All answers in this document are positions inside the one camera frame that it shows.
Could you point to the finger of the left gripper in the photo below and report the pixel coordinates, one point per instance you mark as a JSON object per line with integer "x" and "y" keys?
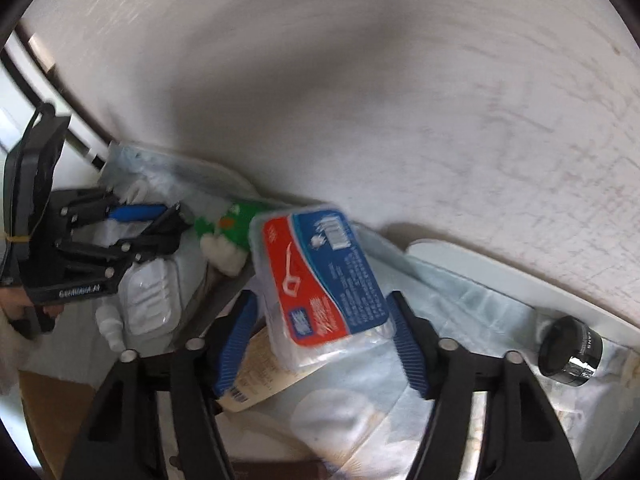
{"x": 90, "y": 261}
{"x": 92, "y": 205}

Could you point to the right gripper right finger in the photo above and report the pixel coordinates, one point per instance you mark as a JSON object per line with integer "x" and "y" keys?
{"x": 416, "y": 343}

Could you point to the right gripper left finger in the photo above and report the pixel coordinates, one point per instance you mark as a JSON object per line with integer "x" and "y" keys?
{"x": 227, "y": 340}

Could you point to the clear earphone case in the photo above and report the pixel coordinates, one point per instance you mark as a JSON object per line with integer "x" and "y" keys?
{"x": 149, "y": 297}

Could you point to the red blue floss pick box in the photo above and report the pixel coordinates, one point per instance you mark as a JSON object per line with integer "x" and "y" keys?
{"x": 321, "y": 299}

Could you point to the person left hand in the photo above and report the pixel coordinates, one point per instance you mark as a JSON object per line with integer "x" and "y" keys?
{"x": 14, "y": 301}

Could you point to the beige cosmetic tube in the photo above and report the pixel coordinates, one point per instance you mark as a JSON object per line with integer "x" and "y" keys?
{"x": 260, "y": 376}

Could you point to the small white dropper bottle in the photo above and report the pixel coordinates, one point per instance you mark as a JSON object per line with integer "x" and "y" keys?
{"x": 111, "y": 327}

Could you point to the brown cardboard box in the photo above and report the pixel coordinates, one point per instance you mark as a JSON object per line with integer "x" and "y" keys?
{"x": 55, "y": 409}

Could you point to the black cylindrical jar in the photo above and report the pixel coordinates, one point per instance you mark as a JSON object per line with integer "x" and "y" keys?
{"x": 570, "y": 352}

